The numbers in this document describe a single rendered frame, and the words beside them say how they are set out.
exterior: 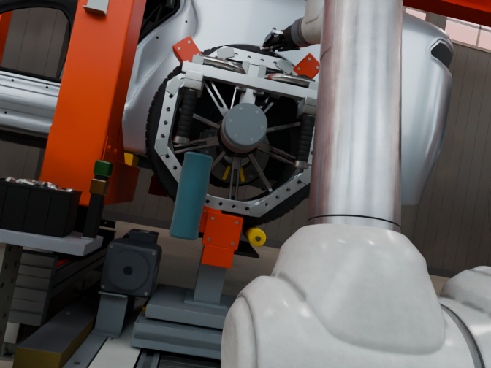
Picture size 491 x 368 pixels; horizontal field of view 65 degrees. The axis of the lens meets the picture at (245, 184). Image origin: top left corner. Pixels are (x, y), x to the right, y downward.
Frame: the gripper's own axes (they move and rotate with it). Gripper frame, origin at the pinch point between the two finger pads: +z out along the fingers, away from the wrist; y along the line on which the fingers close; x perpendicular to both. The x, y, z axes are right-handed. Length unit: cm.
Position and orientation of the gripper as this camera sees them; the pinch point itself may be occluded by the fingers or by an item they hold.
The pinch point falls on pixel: (266, 47)
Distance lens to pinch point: 151.1
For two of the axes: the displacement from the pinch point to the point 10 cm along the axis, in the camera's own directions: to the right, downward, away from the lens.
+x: 2.7, -9.6, 0.4
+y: 8.3, 2.5, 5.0
